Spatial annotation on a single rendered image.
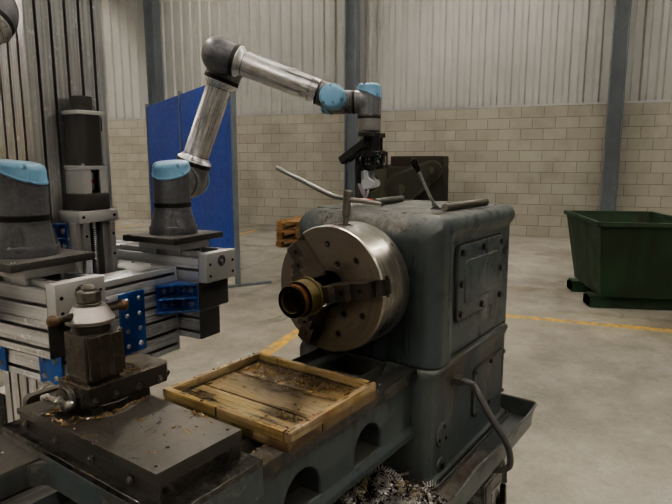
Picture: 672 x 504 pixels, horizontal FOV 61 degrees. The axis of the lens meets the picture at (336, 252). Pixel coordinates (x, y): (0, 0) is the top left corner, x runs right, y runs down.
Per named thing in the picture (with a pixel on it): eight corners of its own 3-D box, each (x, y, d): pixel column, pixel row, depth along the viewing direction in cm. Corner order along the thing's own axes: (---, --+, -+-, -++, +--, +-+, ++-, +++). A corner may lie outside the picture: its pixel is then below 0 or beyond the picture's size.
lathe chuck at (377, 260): (297, 324, 159) (306, 212, 152) (395, 358, 141) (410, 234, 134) (276, 331, 151) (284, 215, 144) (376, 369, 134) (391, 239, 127)
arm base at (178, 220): (138, 233, 181) (137, 202, 179) (173, 229, 194) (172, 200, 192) (173, 236, 174) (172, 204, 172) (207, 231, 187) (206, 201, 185)
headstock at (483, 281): (390, 300, 217) (392, 198, 211) (514, 320, 190) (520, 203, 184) (290, 339, 170) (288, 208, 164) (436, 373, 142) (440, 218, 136)
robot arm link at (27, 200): (30, 217, 133) (25, 158, 131) (-22, 216, 135) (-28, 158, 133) (61, 212, 145) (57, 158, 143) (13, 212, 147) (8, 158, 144)
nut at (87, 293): (93, 300, 99) (92, 280, 99) (106, 303, 97) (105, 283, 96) (71, 304, 96) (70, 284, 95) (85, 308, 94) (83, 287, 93)
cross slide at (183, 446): (92, 393, 115) (90, 372, 114) (243, 456, 91) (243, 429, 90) (5, 423, 102) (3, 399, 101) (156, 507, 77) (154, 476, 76)
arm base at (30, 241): (-22, 256, 138) (-26, 215, 137) (37, 248, 151) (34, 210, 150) (16, 261, 131) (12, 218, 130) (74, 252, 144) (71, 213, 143)
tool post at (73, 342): (105, 366, 104) (102, 313, 102) (130, 375, 99) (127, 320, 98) (66, 378, 98) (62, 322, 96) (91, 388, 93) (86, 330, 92)
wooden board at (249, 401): (258, 365, 148) (258, 350, 147) (376, 399, 127) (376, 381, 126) (163, 405, 124) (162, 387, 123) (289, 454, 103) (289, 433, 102)
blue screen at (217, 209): (129, 244, 969) (121, 102, 933) (176, 241, 1009) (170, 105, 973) (204, 291, 619) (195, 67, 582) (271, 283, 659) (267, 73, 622)
